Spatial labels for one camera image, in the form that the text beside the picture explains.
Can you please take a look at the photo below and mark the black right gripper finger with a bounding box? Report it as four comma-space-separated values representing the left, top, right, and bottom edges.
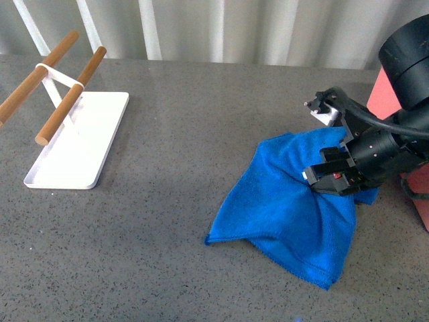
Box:
304, 161, 363, 196

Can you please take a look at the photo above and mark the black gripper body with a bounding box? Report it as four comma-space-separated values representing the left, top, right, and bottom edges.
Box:
341, 110, 422, 191

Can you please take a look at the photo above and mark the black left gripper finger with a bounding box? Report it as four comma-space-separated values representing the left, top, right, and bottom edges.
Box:
320, 147, 355, 167

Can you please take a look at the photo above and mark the blue microfiber cloth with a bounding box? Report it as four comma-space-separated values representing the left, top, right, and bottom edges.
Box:
204, 127, 377, 290

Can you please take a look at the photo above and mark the pink plastic box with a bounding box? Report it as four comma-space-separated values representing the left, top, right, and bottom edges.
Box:
366, 68, 429, 232

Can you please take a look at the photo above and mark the white curtain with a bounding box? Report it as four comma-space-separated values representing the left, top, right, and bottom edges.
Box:
1, 1, 428, 70

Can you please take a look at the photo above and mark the white rack with wooden rods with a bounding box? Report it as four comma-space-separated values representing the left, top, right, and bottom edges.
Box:
1, 30, 130, 190

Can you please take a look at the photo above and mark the black cable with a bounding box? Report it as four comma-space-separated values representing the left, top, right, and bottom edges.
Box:
330, 90, 429, 201

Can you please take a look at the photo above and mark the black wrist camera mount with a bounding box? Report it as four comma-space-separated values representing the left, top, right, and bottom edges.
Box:
304, 87, 343, 127

